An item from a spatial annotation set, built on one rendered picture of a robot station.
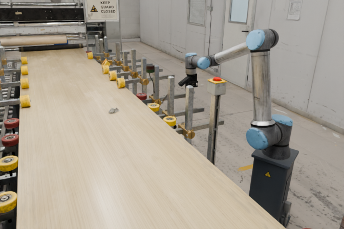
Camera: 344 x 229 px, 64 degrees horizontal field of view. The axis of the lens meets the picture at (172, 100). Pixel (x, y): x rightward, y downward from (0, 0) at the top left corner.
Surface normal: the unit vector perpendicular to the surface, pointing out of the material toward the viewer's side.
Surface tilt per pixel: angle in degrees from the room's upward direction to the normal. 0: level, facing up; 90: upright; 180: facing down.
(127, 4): 90
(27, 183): 0
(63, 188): 0
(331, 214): 0
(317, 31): 90
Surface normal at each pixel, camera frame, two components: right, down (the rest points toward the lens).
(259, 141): -0.80, 0.27
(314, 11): -0.92, 0.13
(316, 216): 0.02, -0.94
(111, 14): 0.45, 0.32
